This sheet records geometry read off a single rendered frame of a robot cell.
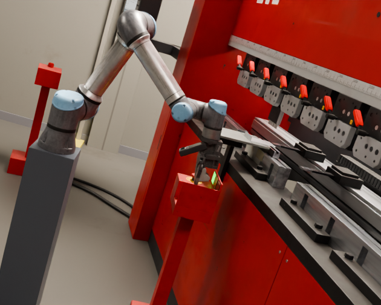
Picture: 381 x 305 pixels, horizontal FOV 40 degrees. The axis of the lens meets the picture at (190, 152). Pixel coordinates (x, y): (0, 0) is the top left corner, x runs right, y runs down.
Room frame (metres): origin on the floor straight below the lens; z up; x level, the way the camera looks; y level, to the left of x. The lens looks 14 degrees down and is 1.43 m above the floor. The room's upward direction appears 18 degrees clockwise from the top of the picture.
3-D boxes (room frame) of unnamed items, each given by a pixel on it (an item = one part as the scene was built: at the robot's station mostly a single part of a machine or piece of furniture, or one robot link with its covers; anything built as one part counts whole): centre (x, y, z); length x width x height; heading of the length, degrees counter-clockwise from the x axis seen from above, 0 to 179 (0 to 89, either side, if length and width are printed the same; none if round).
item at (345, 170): (2.08, -0.57, 1.01); 0.26 x 0.12 x 0.05; 108
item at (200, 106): (2.04, 0.05, 1.09); 0.11 x 0.11 x 0.08; 80
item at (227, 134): (2.28, -0.18, 1.00); 0.26 x 0.18 x 0.01; 108
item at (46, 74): (3.60, 1.12, 0.42); 0.25 x 0.20 x 0.83; 108
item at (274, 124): (2.33, -0.32, 1.13); 0.10 x 0.02 x 0.10; 18
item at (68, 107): (2.01, 0.53, 0.94); 0.13 x 0.12 x 0.14; 170
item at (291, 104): (2.16, -0.37, 1.26); 0.15 x 0.09 x 0.17; 18
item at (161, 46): (3.48, 0.35, 1.18); 0.40 x 0.24 x 0.07; 18
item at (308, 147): (2.39, -0.46, 1.01); 0.26 x 0.12 x 0.05; 108
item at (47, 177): (2.01, 0.53, 0.39); 0.18 x 0.18 x 0.78; 7
